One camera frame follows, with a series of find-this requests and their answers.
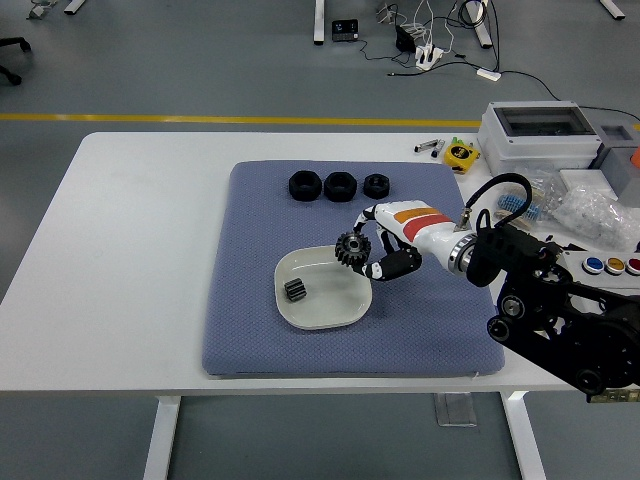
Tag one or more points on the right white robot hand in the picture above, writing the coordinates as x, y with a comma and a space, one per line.
425, 227

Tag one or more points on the large black spur gear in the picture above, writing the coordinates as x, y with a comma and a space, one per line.
349, 246

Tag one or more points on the small black spur gear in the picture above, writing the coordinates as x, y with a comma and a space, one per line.
295, 290

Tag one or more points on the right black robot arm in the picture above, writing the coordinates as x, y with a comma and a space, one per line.
560, 310

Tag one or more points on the small black hex nut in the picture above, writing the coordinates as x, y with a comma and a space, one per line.
376, 186

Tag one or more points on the large black hex nut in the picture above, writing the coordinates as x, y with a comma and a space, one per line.
305, 186
340, 187

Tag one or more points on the flat white box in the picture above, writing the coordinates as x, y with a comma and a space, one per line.
582, 179

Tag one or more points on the grey box with orange part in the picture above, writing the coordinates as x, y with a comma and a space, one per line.
617, 160

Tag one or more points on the black and silver marker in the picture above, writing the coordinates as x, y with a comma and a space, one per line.
437, 149
424, 147

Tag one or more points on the yellow tape measure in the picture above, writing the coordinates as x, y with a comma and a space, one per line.
460, 156

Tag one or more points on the blue resistor strip roll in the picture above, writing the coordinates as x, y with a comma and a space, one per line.
512, 202

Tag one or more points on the white square plate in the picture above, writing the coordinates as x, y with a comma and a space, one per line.
330, 305

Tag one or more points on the clear bag of small parts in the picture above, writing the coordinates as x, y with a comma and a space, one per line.
542, 176

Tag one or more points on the white power adapter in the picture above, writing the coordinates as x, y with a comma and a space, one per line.
489, 74

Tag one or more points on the clear bag of plastic parts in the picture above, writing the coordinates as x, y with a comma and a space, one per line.
595, 210

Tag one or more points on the white power strip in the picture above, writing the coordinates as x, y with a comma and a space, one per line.
429, 56

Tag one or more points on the clear plastic floor holder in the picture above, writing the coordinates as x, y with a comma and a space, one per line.
455, 410

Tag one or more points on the black power adapter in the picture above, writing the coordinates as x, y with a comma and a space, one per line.
405, 39

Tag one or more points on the blue-grey quilted mat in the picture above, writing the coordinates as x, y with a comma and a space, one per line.
250, 325

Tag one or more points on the white background desk leg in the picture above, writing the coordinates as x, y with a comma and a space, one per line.
319, 22
481, 27

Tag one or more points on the black handheld device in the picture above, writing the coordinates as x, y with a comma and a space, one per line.
345, 30

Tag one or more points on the white table leg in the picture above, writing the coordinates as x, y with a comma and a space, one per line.
162, 435
525, 435

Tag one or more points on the black office chair base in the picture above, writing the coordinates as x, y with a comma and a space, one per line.
12, 45

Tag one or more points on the grey electrical enclosure box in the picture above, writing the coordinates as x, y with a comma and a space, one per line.
530, 145

